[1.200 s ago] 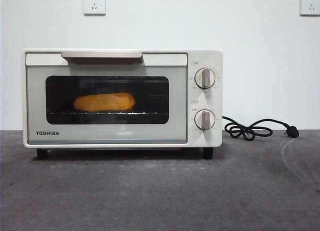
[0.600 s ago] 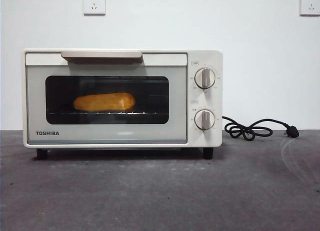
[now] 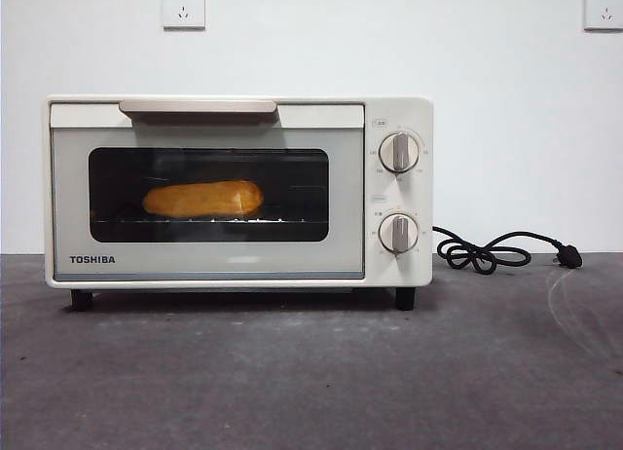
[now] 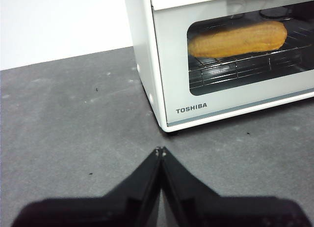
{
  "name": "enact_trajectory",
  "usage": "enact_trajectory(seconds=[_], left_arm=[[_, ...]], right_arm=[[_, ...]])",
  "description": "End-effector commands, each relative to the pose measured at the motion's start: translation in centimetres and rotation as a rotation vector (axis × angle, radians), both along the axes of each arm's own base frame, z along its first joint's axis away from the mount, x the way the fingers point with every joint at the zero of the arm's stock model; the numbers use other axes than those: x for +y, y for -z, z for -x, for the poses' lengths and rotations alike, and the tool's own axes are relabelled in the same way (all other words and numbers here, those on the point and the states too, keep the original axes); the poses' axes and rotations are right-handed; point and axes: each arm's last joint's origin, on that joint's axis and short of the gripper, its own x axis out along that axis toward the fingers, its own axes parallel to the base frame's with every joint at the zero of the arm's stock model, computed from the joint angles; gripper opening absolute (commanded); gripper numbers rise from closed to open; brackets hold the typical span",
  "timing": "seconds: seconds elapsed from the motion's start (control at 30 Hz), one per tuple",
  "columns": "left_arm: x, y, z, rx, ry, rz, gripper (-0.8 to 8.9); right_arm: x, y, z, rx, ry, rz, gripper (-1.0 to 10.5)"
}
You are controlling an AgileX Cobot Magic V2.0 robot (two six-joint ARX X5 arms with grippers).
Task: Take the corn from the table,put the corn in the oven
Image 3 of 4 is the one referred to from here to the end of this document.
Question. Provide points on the cream oven knob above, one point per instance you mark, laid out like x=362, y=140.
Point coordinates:
x=398, y=233
x=399, y=152

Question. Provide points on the yellow corn cob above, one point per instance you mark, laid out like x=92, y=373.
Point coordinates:
x=199, y=199

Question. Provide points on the white wall socket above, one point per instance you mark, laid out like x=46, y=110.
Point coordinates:
x=604, y=9
x=184, y=7

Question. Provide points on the cream Toshiba toaster oven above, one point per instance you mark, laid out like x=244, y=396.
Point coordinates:
x=424, y=201

